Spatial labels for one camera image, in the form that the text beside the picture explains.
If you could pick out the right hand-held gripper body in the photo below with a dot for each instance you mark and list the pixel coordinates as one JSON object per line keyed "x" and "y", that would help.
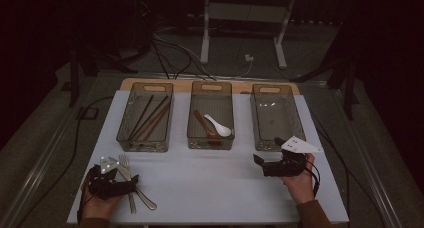
{"x": 286, "y": 166}

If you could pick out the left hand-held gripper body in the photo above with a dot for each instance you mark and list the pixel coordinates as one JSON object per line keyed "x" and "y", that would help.
{"x": 106, "y": 186}

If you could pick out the smoky clear plastic bin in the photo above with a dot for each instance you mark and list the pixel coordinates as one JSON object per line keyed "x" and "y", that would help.
{"x": 145, "y": 144}
{"x": 210, "y": 144}
{"x": 276, "y": 124}

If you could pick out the metal knife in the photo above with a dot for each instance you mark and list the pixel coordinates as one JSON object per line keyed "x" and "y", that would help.
{"x": 146, "y": 199}

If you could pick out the white ceramic spoon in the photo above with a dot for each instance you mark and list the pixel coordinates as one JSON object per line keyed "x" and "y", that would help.
{"x": 221, "y": 129}

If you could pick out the brown wooden chopstick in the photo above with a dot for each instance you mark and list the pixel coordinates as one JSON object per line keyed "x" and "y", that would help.
{"x": 153, "y": 121}
{"x": 158, "y": 124}

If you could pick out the black chopstick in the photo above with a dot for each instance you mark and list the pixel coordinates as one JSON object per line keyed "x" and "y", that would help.
{"x": 141, "y": 116}
{"x": 151, "y": 116}

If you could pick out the brown wooden spoon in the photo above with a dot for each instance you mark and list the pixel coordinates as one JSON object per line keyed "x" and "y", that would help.
{"x": 201, "y": 121}

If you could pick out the person's left hand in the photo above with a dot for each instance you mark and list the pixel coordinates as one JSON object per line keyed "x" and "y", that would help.
{"x": 98, "y": 208}

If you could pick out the person's right hand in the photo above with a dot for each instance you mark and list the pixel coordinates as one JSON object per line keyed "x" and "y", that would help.
{"x": 301, "y": 188}

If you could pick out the white table mat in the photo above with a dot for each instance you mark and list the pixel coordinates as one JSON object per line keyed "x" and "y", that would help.
{"x": 206, "y": 194}

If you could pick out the black floor box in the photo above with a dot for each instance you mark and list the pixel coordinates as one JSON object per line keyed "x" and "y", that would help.
{"x": 88, "y": 113}

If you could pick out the black tripod stand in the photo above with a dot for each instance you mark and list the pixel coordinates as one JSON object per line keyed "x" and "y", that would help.
{"x": 74, "y": 78}
{"x": 349, "y": 88}

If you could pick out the white plug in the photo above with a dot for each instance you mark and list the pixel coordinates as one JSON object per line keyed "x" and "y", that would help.
{"x": 249, "y": 57}

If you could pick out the white metal stand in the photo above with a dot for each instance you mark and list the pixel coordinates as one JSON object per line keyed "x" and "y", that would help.
{"x": 246, "y": 13}

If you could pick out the metal floor rail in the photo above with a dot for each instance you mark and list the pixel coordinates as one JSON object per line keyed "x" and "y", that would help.
{"x": 373, "y": 174}
{"x": 40, "y": 168}

